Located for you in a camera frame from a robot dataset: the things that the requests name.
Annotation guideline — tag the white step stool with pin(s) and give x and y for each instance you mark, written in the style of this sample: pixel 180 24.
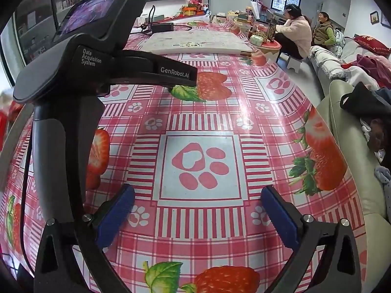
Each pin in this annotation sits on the white step stool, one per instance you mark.
pixel 293 62

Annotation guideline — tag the black cloth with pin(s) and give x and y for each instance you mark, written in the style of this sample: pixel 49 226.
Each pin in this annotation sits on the black cloth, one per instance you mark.
pixel 363 100

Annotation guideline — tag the glass display cabinet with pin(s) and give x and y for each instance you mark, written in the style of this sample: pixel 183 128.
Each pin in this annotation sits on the glass display cabinet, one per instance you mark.
pixel 36 21

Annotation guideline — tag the strawberry print tablecloth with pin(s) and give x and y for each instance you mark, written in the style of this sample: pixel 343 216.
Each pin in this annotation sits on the strawberry print tablecloth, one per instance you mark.
pixel 213 113

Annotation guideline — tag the maroon cloth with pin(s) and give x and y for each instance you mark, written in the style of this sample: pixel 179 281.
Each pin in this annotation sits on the maroon cloth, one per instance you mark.
pixel 374 67

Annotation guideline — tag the black power adapter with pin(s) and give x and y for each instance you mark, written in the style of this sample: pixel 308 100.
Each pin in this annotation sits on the black power adapter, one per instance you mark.
pixel 163 27

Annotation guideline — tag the pink flower bouquet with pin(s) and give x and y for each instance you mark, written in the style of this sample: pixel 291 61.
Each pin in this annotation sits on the pink flower bouquet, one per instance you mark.
pixel 195 3

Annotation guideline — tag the gold decorative box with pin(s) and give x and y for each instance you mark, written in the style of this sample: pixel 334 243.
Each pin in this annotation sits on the gold decorative box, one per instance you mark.
pixel 265 30

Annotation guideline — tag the orange gift box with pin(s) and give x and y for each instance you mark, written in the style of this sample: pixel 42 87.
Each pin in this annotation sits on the orange gift box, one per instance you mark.
pixel 188 10

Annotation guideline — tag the white foam board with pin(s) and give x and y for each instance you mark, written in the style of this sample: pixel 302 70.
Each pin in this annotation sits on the white foam board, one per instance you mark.
pixel 195 44

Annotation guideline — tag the white blanket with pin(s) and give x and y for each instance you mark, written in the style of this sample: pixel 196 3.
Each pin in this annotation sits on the white blanket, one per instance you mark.
pixel 330 61

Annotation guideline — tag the red cushion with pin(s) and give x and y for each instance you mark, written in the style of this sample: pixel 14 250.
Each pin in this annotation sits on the red cushion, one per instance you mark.
pixel 371 44

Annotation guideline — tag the picture frame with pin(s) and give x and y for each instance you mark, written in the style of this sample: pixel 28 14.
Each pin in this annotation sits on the picture frame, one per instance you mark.
pixel 374 17
pixel 385 19

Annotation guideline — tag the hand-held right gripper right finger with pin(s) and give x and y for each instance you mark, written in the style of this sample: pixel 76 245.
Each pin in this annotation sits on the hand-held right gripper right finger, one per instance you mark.
pixel 279 216

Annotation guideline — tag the round red side table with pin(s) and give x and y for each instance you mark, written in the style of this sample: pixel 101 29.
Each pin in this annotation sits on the round red side table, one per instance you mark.
pixel 270 45

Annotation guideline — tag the beige sofa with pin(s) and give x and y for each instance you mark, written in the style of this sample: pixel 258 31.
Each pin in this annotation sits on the beige sofa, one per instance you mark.
pixel 336 113

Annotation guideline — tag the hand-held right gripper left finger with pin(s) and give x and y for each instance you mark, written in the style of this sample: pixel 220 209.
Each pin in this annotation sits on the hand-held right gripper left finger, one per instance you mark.
pixel 116 216

